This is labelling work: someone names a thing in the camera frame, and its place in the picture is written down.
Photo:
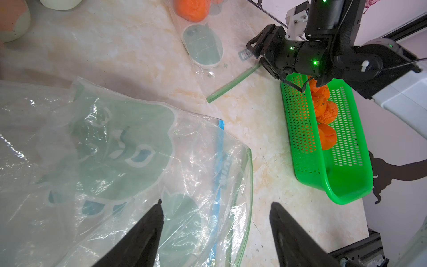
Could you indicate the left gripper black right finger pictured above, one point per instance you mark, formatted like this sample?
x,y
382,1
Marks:
x,y
294,246

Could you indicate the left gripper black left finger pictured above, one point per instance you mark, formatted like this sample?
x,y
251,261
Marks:
x,y
138,248

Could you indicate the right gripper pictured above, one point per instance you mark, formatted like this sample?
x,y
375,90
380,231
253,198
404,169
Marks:
x,y
282,57

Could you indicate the orange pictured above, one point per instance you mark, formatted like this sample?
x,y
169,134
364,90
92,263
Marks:
x,y
330,113
318,88
328,136

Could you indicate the green plastic basket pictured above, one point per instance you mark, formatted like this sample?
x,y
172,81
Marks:
x,y
344,172

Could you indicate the green-zip bag of oranges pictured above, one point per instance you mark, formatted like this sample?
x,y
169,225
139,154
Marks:
x,y
81,166

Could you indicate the blue-zip clear bag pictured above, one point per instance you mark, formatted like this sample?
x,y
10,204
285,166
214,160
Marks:
x,y
215,211

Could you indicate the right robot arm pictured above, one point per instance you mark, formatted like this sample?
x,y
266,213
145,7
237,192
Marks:
x,y
381,69

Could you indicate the mint green toaster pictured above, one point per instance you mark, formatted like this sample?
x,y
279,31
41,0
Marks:
x,y
60,5

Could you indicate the pink ceramic mug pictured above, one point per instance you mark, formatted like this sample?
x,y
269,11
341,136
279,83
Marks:
x,y
15,19

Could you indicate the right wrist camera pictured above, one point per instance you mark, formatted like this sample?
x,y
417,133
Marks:
x,y
296,20

